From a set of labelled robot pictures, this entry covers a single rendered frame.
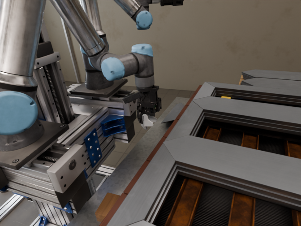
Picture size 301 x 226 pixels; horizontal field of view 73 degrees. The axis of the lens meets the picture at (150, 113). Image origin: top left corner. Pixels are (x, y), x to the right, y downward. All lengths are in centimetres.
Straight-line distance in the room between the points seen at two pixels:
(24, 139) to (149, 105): 44
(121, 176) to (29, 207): 90
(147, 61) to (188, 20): 264
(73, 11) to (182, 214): 81
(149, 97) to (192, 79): 275
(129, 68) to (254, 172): 56
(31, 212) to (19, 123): 121
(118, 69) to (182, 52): 280
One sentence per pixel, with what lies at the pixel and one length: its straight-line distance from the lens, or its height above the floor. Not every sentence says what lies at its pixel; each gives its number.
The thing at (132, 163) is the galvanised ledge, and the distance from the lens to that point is 109.
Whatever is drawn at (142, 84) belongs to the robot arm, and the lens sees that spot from 77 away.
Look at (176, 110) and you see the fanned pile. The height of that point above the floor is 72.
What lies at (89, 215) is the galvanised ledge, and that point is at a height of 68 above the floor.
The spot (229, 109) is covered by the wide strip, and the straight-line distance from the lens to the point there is 119.
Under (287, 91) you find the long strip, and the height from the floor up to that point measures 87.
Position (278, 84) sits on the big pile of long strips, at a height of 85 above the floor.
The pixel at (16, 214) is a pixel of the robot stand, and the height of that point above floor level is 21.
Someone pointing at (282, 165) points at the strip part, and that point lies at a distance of 89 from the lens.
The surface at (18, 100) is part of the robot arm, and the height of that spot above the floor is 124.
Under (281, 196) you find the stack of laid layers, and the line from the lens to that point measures 81.
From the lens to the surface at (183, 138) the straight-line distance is 92.
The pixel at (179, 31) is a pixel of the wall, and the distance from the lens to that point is 339.
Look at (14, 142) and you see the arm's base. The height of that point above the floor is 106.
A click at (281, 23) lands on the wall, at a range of 335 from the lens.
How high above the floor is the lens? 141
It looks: 29 degrees down
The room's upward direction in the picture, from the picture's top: 4 degrees counter-clockwise
